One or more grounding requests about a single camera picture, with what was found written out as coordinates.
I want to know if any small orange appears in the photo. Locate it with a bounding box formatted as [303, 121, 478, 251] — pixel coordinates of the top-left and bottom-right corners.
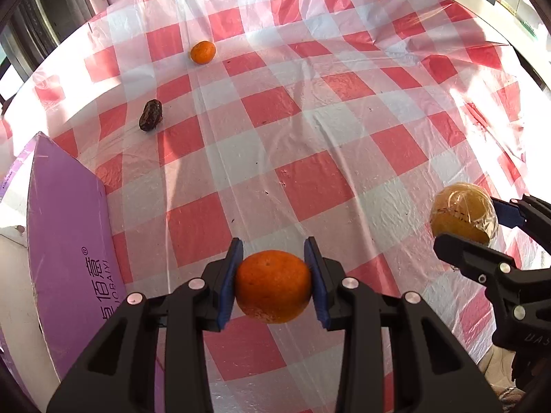
[190, 40, 217, 65]

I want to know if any purple cardboard box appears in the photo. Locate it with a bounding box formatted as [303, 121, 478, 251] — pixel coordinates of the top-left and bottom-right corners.
[0, 133, 166, 413]

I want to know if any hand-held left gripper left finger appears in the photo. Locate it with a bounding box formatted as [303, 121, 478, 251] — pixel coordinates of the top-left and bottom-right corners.
[46, 236, 245, 413]

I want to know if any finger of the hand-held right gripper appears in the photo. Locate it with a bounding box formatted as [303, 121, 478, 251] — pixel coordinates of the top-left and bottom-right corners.
[433, 232, 551, 333]
[491, 195, 551, 231]

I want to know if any large orange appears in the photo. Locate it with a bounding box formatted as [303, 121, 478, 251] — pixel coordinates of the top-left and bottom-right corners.
[235, 250, 313, 325]

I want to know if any brown plastic-wrapped fruit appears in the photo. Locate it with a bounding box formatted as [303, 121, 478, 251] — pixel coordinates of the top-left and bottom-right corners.
[430, 183, 499, 246]

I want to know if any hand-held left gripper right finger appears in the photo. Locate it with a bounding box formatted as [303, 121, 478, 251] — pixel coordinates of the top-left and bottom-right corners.
[303, 236, 502, 413]

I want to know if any dark dried date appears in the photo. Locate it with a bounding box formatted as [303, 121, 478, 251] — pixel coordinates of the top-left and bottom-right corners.
[138, 99, 164, 132]

